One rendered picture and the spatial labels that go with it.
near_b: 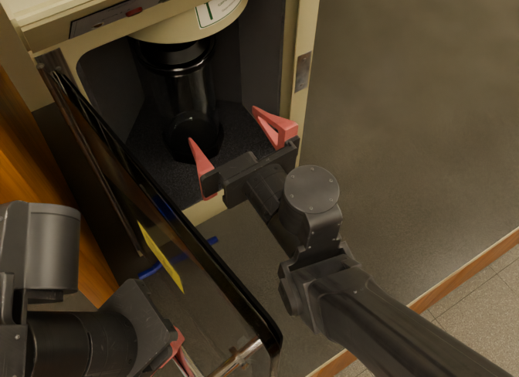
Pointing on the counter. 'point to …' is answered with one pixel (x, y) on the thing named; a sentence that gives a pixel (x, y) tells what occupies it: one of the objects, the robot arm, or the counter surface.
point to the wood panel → (44, 185)
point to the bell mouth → (196, 20)
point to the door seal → (195, 232)
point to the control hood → (56, 10)
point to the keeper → (303, 71)
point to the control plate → (111, 14)
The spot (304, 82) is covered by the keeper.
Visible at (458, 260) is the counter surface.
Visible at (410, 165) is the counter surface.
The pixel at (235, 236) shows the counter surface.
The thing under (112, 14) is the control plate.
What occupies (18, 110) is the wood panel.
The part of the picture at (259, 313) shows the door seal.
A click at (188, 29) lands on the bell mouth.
